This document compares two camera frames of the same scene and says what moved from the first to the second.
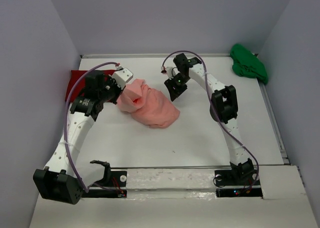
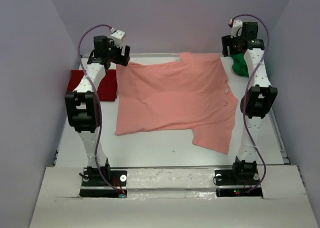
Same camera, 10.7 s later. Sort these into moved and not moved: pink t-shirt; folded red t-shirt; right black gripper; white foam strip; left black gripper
Moved: pink t-shirt; right black gripper; left black gripper
Not moved: white foam strip; folded red t-shirt
